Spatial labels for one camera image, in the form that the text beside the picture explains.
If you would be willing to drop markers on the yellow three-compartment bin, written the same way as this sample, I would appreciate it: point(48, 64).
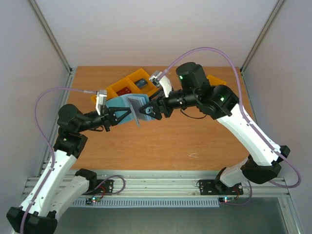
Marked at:
point(128, 81)

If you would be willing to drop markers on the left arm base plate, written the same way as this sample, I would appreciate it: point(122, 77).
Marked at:
point(104, 188)

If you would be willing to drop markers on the small yellow bin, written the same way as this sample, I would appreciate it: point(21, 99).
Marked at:
point(214, 81)

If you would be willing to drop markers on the blue credit card in bin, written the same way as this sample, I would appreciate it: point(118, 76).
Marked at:
point(141, 83)

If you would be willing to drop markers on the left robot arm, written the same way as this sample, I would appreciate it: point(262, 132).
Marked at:
point(40, 212)

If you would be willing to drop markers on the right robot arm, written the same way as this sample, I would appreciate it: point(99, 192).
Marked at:
point(222, 104)

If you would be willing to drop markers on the aluminium corner post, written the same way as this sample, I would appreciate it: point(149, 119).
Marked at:
point(43, 22)
point(278, 5)

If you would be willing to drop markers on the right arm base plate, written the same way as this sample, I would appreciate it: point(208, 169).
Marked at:
point(209, 187)

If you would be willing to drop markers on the teal leather card holder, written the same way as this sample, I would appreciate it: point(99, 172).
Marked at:
point(121, 101)

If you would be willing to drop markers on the right aluminium corner post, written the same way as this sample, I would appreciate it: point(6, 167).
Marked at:
point(278, 5)

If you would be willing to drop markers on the left aluminium corner post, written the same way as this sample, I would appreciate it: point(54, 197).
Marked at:
point(43, 22)

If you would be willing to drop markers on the aluminium rail frame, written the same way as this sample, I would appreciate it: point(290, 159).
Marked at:
point(140, 183)

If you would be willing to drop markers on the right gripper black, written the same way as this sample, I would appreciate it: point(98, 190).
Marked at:
point(165, 107)

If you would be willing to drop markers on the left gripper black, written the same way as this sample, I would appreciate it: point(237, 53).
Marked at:
point(111, 118)

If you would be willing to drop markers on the grey credit card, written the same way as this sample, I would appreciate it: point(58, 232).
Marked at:
point(135, 104)

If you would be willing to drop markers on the grey slotted cable duct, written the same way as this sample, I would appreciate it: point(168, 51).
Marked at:
point(169, 202)

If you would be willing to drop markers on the red credit card in bin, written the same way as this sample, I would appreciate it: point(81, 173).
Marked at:
point(123, 91)

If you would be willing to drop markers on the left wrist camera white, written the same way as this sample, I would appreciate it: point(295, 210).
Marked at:
point(101, 98)

